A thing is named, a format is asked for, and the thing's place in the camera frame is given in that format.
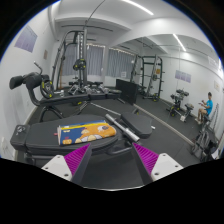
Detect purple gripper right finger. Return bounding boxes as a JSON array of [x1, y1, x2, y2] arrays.
[[132, 143, 182, 185]]

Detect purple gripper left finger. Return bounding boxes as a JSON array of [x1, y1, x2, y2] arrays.
[[42, 144, 92, 185]]

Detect colourful cartoon towel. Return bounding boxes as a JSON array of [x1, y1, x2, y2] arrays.
[[57, 120, 116, 146]]

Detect silver barbell bar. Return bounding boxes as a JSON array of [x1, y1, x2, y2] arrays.
[[105, 114, 140, 142]]

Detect black seat pad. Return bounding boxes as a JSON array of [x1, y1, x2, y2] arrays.
[[121, 112, 152, 139]]

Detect black padded weight bench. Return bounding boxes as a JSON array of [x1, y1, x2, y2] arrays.
[[10, 114, 118, 156]]

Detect exercise bike right edge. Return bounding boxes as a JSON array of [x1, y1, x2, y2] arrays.
[[190, 115, 218, 162]]

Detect person in blue shirt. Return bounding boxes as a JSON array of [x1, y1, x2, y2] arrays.
[[196, 92, 213, 124]]

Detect black plyo box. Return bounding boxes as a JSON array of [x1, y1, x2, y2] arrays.
[[116, 79, 138, 104]]

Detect exercise machine right background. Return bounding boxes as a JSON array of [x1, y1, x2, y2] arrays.
[[168, 89, 194, 122]]

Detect black leg curl bench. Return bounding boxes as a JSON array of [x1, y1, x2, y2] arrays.
[[9, 63, 121, 122]]

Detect black power rack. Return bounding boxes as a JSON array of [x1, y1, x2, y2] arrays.
[[130, 55, 164, 102]]

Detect grey window curtains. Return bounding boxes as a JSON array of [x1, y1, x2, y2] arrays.
[[62, 44, 134, 78]]

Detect black cable machine rack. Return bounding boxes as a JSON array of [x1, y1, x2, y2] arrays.
[[51, 29, 87, 95]]

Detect purple wall poster left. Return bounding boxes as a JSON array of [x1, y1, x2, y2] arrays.
[[15, 25, 37, 53]]

